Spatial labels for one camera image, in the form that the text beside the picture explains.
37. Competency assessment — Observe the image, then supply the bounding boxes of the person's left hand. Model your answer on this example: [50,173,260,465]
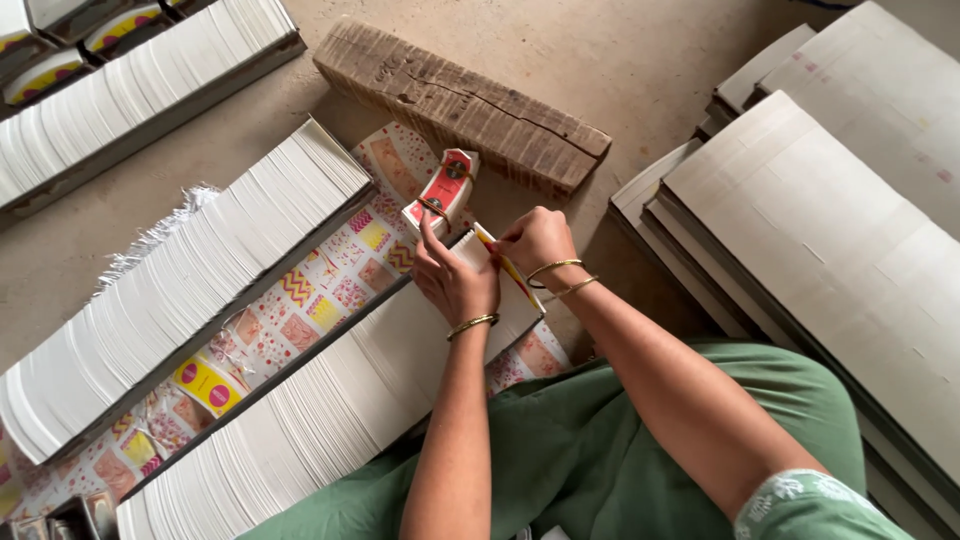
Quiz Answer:
[410,210,502,329]

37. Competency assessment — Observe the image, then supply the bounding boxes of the yellow red printed card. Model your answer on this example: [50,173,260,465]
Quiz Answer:
[472,222,546,314]

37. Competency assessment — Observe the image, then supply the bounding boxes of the person's green clothing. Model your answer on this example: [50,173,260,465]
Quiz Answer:
[238,337,918,540]

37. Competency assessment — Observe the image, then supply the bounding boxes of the shiny metal pieces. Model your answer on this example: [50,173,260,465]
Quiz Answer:
[0,491,119,540]

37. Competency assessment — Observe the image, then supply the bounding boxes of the group of yellow folded boxes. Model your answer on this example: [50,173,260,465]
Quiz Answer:
[0,0,198,108]

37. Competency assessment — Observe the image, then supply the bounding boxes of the stack of grey cardboard sheets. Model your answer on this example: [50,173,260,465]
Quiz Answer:
[607,0,960,540]

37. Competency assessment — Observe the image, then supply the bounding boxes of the row of white cards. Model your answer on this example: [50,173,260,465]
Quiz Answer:
[0,116,378,467]
[0,0,308,230]
[116,225,546,540]

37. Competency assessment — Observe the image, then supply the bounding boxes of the person's right hand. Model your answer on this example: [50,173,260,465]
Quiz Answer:
[491,206,581,282]

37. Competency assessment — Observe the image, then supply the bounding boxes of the cracked wooden block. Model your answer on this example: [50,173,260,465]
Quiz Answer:
[312,18,613,201]

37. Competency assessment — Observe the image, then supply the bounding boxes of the patterned printed sheet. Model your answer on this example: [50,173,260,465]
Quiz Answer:
[0,122,573,526]

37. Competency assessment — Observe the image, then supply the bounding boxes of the silver shredded foil fringe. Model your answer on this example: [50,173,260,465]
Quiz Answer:
[90,183,223,301]

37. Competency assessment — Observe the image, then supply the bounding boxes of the yellow flat carton pink dots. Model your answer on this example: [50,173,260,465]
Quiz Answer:
[170,352,246,420]

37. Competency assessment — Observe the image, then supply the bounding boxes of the red carton bundle with bands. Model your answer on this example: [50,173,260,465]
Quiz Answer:
[401,147,482,241]

